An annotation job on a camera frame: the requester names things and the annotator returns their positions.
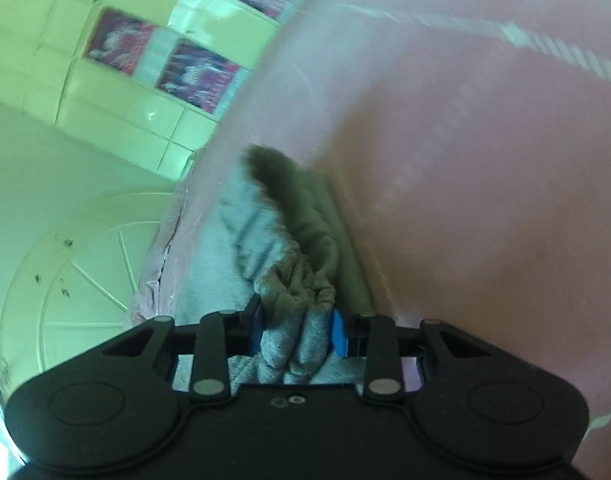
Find lower left red poster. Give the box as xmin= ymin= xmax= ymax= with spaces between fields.
xmin=156 ymin=40 xmax=246 ymax=116

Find upper left red poster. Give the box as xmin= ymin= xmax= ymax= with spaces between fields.
xmin=85 ymin=9 xmax=156 ymax=76

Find pink checked bed sheet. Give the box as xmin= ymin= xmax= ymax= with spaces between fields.
xmin=136 ymin=0 xmax=611 ymax=446

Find grey sweatpants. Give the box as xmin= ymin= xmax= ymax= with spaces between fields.
xmin=174 ymin=146 xmax=376 ymax=388

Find cream round headboard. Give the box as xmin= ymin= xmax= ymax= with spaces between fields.
xmin=0 ymin=192 xmax=171 ymax=398

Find cream glossy wardrobe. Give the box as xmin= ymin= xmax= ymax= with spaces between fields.
xmin=0 ymin=0 xmax=305 ymax=181

